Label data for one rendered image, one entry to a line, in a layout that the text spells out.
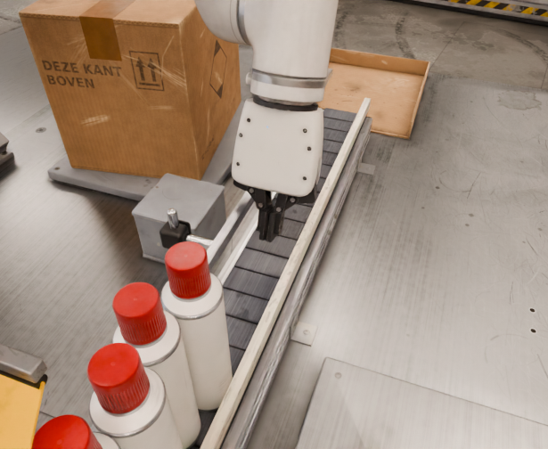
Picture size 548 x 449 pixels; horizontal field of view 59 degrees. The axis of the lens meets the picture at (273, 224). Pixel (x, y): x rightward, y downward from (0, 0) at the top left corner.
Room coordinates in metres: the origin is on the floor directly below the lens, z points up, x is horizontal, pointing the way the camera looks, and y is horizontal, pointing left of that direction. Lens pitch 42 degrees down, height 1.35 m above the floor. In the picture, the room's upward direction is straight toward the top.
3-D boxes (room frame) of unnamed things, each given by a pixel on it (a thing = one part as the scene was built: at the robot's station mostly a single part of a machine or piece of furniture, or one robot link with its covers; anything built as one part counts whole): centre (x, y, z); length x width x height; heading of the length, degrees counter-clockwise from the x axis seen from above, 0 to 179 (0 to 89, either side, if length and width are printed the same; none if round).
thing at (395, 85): (1.02, -0.20, 0.85); 0.30 x 0.26 x 0.04; 160
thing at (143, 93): (0.83, 0.22, 0.99); 0.30 x 0.24 x 0.27; 169
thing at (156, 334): (0.22, 0.10, 0.98); 0.05 x 0.05 x 0.20
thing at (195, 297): (0.26, 0.07, 0.98); 0.05 x 0.05 x 0.20
